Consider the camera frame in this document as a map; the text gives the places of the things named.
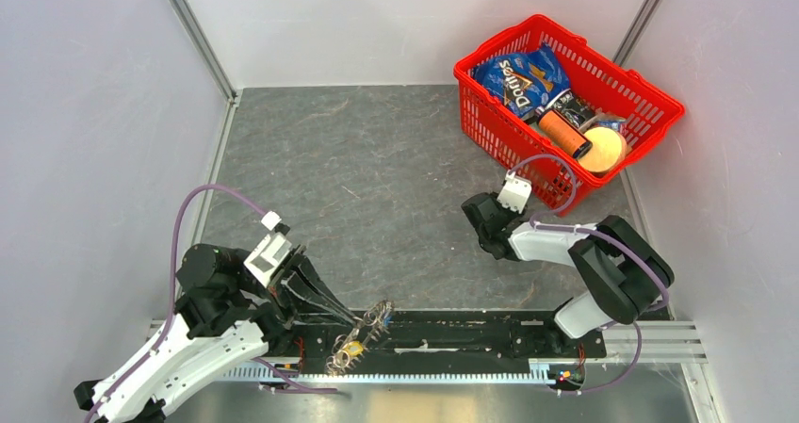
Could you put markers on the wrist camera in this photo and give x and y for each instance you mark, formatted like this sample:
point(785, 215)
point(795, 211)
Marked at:
point(271, 251)
point(515, 193)

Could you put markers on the round yellow sponge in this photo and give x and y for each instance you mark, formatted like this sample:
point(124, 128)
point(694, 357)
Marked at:
point(609, 148)

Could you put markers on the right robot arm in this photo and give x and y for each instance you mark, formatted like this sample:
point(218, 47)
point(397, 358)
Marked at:
point(624, 276)

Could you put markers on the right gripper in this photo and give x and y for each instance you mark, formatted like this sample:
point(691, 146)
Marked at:
point(500, 206)

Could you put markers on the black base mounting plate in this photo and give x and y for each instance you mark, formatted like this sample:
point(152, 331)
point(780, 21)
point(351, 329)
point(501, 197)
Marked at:
point(442, 341)

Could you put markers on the blue Doritos chip bag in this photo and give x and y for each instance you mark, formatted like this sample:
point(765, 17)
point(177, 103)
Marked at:
point(523, 82)

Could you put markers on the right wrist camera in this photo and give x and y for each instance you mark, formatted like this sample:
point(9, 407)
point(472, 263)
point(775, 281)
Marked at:
point(515, 193)

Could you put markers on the orange cylindrical can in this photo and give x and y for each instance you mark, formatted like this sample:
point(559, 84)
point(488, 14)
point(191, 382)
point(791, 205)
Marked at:
point(562, 133)

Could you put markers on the red plastic basket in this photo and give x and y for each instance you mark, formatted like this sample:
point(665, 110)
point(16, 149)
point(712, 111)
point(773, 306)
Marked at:
point(623, 101)

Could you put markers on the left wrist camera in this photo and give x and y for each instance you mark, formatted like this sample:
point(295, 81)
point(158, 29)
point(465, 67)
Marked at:
point(271, 251)

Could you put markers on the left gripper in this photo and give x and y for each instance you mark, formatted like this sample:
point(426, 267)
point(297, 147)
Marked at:
point(308, 278)

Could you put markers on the slotted cable duct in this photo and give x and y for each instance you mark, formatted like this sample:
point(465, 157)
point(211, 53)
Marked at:
point(537, 374)

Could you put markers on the black snack packet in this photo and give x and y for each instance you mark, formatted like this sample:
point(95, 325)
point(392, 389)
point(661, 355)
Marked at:
point(572, 108)

